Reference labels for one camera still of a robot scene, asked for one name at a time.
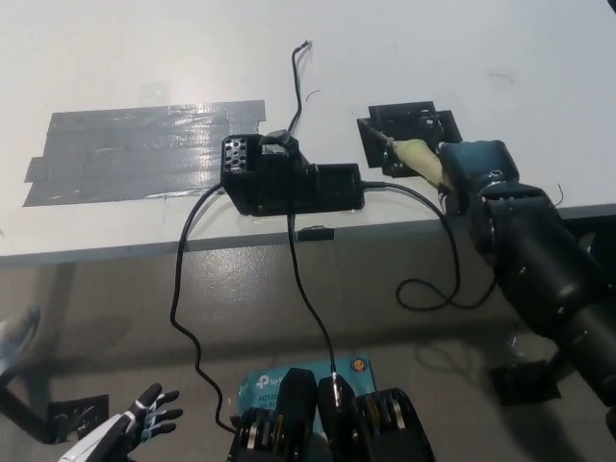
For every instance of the black white robot left hand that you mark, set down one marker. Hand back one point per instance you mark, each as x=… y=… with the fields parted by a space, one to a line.
x=154 y=416

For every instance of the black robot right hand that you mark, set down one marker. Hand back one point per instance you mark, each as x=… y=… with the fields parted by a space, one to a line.
x=481 y=163

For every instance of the tape-wrapped soldering iron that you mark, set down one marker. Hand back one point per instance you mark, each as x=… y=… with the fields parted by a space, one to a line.
x=421 y=156

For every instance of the black robot torso blocks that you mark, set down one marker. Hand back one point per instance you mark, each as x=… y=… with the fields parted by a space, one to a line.
x=298 y=414

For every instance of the black soldering station base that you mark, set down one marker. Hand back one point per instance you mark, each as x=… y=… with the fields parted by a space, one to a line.
x=289 y=192

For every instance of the teal tp-link box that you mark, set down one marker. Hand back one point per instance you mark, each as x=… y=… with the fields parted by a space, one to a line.
x=260 y=385

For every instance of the black slanted stand leg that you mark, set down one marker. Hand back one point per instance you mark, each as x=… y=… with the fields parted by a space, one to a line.
x=24 y=414

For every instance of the grey blue floor object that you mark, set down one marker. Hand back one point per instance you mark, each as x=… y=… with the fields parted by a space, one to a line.
x=17 y=337

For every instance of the small black tape strip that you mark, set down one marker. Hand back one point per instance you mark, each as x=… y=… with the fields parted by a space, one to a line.
x=316 y=235

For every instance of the grey duct tape patch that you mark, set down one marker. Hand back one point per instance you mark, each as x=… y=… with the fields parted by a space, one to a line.
x=135 y=154

